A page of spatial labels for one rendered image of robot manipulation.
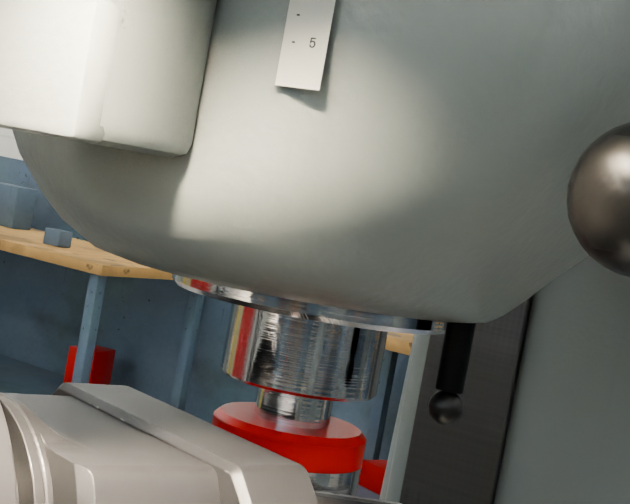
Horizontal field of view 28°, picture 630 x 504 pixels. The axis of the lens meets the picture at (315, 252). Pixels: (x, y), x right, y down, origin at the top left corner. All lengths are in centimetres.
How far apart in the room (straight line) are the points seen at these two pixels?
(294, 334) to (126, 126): 11
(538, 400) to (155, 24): 51
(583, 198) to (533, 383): 52
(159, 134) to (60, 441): 8
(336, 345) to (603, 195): 14
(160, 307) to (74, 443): 559
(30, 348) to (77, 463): 618
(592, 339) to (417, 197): 46
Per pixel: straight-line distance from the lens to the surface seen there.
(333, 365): 36
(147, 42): 28
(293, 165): 28
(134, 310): 601
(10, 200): 616
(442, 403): 35
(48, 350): 639
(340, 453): 37
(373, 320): 34
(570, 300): 74
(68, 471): 30
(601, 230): 23
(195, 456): 33
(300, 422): 37
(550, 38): 28
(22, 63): 28
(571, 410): 74
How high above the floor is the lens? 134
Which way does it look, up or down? 3 degrees down
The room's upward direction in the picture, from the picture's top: 10 degrees clockwise
